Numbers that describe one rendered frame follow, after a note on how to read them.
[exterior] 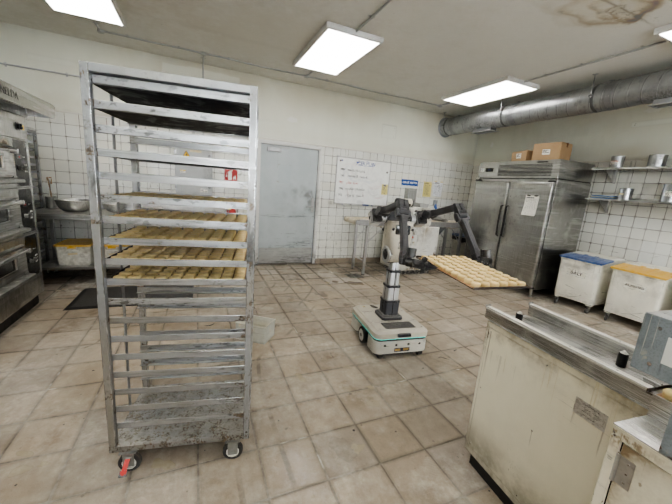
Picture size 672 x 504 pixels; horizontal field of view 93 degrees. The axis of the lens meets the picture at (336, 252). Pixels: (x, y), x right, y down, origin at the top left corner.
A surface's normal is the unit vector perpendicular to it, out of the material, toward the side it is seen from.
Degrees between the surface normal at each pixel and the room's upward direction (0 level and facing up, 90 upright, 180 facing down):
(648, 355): 90
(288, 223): 90
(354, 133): 90
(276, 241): 90
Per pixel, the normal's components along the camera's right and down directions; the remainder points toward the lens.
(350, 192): 0.39, 0.22
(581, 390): -0.95, -0.01
